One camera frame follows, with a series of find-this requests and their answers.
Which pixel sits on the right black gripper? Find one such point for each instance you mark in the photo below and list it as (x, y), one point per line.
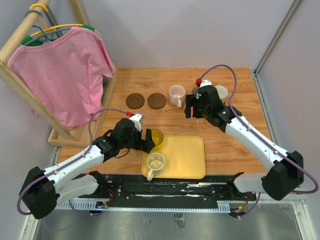
(191, 101)

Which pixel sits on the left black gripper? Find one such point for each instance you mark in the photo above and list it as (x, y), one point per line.
(146, 145)

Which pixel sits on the purple mug black rim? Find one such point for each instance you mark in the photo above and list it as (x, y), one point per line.
(195, 91)

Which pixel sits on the yellow mug black rim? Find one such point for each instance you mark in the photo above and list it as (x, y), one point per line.
(158, 139)

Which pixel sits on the pink white mug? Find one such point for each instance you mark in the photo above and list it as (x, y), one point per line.
(177, 91)

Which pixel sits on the cream mug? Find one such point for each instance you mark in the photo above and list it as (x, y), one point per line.
(156, 165)

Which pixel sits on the woven rattan coaster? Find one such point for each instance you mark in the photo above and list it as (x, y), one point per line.
(176, 103)

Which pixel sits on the pale green mug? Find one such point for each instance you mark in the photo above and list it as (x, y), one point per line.
(222, 93)

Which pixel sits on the dark brown coaster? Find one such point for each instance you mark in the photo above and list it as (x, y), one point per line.
(135, 101)

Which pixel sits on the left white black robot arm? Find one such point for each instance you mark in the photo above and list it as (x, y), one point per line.
(44, 189)

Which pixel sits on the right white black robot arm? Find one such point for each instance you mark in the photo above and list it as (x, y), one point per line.
(284, 169)

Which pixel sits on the yellow plastic tray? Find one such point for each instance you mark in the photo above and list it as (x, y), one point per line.
(184, 157)

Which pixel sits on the pink t-shirt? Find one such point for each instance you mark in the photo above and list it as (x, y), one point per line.
(67, 74)

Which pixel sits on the grey clothes hanger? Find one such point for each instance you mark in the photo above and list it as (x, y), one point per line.
(45, 36)

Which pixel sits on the yellow green clothes hanger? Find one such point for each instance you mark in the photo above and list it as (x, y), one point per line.
(79, 15)

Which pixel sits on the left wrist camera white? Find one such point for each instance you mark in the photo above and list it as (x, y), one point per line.
(137, 119)

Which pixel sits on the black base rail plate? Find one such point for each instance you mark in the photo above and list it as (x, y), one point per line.
(134, 190)

